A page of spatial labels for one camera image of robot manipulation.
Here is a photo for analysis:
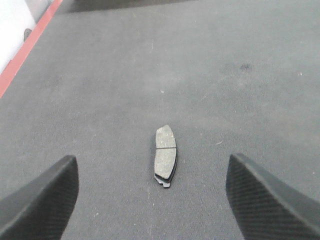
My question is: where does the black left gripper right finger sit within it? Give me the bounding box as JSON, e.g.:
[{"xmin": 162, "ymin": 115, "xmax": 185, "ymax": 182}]
[{"xmin": 225, "ymin": 153, "xmax": 320, "ymax": 240}]

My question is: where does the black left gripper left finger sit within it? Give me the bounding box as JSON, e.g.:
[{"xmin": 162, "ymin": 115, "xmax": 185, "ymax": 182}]
[{"xmin": 0, "ymin": 155, "xmax": 79, "ymax": 240}]

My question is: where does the grey brake pad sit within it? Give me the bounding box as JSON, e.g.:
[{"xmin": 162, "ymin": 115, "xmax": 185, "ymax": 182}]
[{"xmin": 153, "ymin": 124, "xmax": 178, "ymax": 189}]

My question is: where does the red conveyor edge rail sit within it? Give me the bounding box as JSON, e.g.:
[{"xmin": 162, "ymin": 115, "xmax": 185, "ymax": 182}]
[{"xmin": 0, "ymin": 0, "xmax": 63, "ymax": 97}]

